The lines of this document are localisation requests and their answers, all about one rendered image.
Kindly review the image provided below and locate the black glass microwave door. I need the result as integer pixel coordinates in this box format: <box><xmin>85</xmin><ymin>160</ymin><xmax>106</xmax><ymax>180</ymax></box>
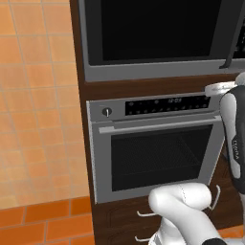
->
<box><xmin>78</xmin><ymin>0</ymin><xmax>237</xmax><ymax>83</ymax></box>

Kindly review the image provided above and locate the dark microwave door handle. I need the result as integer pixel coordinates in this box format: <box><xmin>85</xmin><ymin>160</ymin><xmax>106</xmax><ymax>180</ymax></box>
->
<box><xmin>218</xmin><ymin>0</ymin><xmax>245</xmax><ymax>70</ymax></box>

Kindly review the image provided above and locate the grey built-in oven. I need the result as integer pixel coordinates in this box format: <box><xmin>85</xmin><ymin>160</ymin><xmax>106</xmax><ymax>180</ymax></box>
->
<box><xmin>85</xmin><ymin>92</ymin><xmax>226</xmax><ymax>205</ymax></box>

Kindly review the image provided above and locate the grey glass oven door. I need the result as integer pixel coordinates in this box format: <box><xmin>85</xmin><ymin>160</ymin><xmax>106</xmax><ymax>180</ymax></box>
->
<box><xmin>90</xmin><ymin>116</ymin><xmax>225</xmax><ymax>205</ymax></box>

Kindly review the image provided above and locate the white curved drawer handle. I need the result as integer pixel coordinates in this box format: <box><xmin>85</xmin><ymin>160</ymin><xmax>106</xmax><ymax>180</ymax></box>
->
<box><xmin>136</xmin><ymin>210</ymin><xmax>161</xmax><ymax>218</ymax></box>
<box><xmin>134</xmin><ymin>234</ymin><xmax>156</xmax><ymax>243</ymax></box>

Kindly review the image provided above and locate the dark wood cabinet housing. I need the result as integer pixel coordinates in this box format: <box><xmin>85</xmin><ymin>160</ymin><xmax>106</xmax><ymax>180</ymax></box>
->
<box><xmin>69</xmin><ymin>0</ymin><xmax>245</xmax><ymax>245</ymax></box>

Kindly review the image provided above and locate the grey microwave oven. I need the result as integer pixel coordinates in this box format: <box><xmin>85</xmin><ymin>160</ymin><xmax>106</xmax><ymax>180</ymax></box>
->
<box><xmin>78</xmin><ymin>0</ymin><xmax>245</xmax><ymax>83</ymax></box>

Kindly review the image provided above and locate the grey oven knob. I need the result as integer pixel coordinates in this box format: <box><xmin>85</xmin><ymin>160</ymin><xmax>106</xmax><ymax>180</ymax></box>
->
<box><xmin>101</xmin><ymin>107</ymin><xmax>113</xmax><ymax>118</ymax></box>

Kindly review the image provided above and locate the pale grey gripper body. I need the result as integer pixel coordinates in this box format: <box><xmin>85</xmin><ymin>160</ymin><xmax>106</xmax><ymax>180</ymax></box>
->
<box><xmin>204</xmin><ymin>80</ymin><xmax>238</xmax><ymax>98</ymax></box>

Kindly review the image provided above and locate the white curved cabinet handle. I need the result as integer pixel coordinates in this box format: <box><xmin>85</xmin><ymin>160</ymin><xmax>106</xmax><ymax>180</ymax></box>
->
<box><xmin>208</xmin><ymin>184</ymin><xmax>222</xmax><ymax>212</ymax></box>

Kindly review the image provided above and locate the grey oven door handle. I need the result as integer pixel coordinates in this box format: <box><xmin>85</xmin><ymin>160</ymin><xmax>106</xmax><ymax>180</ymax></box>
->
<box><xmin>98</xmin><ymin>118</ymin><xmax>223</xmax><ymax>135</ymax></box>

